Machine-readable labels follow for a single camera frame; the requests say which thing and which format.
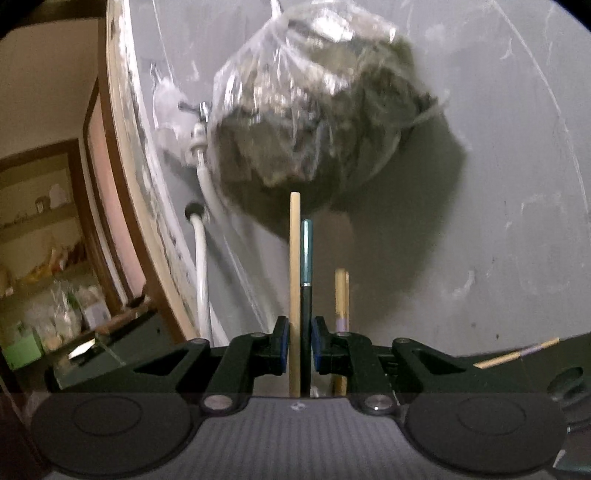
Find brown wooden door frame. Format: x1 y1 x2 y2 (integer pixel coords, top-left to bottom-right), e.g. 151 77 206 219
98 1 198 342

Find white plastic bag on tap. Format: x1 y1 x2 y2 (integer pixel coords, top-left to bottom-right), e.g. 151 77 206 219
150 63 197 166

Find teal handled thin skewer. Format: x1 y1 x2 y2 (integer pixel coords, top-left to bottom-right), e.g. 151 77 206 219
301 219 314 397

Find long bamboo chopstick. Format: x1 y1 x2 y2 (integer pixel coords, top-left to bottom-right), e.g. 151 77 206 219
288 192 301 397

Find metal wall tap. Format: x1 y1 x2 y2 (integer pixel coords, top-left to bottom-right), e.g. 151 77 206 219
178 101 212 152

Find dark green scissors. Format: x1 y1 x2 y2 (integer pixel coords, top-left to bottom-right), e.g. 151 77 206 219
547 366 590 427

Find white hose from wall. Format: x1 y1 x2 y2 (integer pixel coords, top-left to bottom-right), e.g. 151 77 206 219
184 202 230 347

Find white hose from tap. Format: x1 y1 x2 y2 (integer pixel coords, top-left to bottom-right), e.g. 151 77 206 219
188 142 274 333

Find purple banded bamboo chopstick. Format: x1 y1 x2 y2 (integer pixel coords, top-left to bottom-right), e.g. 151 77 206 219
474 337 560 369

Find plastic bag of leaves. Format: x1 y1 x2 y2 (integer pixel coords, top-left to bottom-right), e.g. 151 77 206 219
208 1 441 222

